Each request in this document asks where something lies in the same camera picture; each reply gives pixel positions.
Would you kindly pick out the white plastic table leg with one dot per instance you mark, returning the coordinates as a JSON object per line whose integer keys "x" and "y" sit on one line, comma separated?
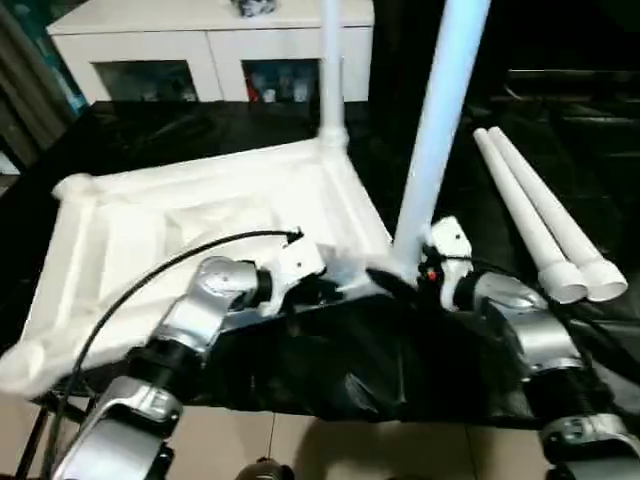
{"x": 440, "y": 125}
{"x": 332, "y": 75}
{"x": 545, "y": 200}
{"x": 520, "y": 210}

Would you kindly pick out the white upturned plastic table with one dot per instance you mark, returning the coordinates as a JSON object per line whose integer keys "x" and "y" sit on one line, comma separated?
{"x": 150, "y": 225}

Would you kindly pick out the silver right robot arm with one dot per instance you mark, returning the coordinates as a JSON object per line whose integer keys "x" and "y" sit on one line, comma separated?
{"x": 540, "y": 330}

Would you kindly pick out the black glossy mat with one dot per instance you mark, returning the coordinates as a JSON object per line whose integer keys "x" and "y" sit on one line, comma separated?
{"x": 375, "y": 350}

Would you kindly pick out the black left robot foot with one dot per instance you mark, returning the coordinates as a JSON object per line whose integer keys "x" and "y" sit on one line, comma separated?
{"x": 267, "y": 470}

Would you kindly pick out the black glossy tv stand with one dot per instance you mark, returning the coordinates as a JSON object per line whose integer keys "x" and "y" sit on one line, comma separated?
{"x": 575, "y": 92}

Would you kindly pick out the white glass-door cabinet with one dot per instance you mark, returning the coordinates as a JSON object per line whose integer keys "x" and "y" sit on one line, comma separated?
{"x": 200, "y": 45}

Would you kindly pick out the grey curtain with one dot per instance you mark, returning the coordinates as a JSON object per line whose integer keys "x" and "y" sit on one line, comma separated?
{"x": 30, "y": 90}

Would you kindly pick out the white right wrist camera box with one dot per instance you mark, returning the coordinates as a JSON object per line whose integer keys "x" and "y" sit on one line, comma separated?
{"x": 450, "y": 245}

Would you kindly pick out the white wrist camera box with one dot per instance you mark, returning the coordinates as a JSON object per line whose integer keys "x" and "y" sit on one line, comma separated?
{"x": 295, "y": 265}
{"x": 450, "y": 245}

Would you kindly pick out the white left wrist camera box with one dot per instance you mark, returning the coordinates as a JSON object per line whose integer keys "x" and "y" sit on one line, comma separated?
{"x": 295, "y": 265}

